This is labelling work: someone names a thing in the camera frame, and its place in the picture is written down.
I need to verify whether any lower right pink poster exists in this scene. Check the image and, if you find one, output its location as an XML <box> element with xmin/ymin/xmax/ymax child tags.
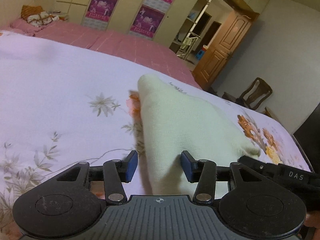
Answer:
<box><xmin>129</xmin><ymin>5</ymin><xmax>165</xmax><ymax>40</ymax></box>

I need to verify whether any dark wooden chair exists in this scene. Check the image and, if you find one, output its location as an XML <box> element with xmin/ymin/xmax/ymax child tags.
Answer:
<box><xmin>222</xmin><ymin>77</ymin><xmax>273</xmax><ymax>111</ymax></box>

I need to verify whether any brown wooden door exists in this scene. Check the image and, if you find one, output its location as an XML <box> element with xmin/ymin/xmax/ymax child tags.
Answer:
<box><xmin>193</xmin><ymin>10</ymin><xmax>259</xmax><ymax>91</ymax></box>

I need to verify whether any person's right hand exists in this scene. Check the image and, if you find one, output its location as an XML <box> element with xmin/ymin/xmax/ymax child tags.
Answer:
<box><xmin>304</xmin><ymin>211</ymin><xmax>320</xmax><ymax>240</ymax></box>

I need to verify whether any pale green knit sweater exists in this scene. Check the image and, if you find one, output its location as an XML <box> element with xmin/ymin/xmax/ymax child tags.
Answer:
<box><xmin>138</xmin><ymin>74</ymin><xmax>260</xmax><ymax>196</ymax></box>

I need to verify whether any cream wardrobe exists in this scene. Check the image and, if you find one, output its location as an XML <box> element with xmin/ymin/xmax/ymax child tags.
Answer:
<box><xmin>55</xmin><ymin>0</ymin><xmax>272</xmax><ymax>52</ymax></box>

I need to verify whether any floral lilac bedspread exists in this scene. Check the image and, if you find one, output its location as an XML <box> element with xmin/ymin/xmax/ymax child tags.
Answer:
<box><xmin>1</xmin><ymin>30</ymin><xmax>309</xmax><ymax>239</ymax></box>

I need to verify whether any pink checked bed sheet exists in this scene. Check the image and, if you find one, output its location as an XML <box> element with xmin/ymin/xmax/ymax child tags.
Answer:
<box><xmin>1</xmin><ymin>18</ymin><xmax>200</xmax><ymax>88</ymax></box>

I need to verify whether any lower left pink poster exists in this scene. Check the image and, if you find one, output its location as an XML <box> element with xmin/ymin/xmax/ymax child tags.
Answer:
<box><xmin>85</xmin><ymin>0</ymin><xmax>118</xmax><ymax>22</ymax></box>

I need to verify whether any open shelf unit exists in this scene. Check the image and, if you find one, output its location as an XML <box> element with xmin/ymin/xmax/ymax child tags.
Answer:
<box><xmin>170</xmin><ymin>0</ymin><xmax>217</xmax><ymax>60</ymax></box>

